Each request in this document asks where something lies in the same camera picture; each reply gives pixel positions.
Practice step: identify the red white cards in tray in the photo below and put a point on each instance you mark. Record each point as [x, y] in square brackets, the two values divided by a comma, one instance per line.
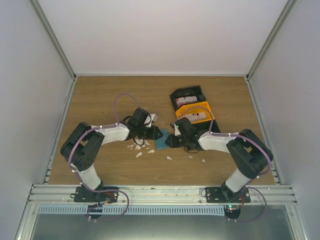
[186, 100]

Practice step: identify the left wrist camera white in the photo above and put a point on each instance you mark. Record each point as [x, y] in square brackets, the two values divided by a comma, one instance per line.
[152, 119]

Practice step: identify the orange card tray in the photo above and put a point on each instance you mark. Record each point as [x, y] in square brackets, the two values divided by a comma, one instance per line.
[195, 107]

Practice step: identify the black card tray far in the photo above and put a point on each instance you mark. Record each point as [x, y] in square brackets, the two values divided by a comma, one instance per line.
[187, 95]

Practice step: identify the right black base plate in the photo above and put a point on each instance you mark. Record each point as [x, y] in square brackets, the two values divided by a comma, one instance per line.
[218, 194]

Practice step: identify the black card tray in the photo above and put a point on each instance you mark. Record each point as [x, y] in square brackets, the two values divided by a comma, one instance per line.
[204, 126]
[187, 95]

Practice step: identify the black card tray near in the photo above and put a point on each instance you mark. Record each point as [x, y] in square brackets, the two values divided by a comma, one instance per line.
[204, 126]

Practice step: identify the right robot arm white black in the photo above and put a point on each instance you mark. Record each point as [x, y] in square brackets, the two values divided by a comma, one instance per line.
[250, 155]

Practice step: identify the pink white card in orange tray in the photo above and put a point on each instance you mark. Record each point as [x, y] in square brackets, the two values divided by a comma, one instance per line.
[197, 116]

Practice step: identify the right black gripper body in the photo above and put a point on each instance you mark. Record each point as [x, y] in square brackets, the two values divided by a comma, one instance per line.
[183, 142]

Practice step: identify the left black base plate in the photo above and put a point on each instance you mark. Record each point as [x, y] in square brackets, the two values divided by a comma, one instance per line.
[83, 195]

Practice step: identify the aluminium front rail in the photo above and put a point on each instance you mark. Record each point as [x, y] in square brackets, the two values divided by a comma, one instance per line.
[189, 195]

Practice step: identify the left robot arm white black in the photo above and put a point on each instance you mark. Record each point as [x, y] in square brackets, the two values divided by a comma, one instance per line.
[83, 145]

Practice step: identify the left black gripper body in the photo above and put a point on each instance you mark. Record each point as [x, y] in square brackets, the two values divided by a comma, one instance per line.
[145, 135]

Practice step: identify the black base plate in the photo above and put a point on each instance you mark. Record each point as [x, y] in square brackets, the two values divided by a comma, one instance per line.
[218, 194]
[83, 195]

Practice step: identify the slotted grey cable duct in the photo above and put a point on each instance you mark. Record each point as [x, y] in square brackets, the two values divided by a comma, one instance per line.
[135, 210]

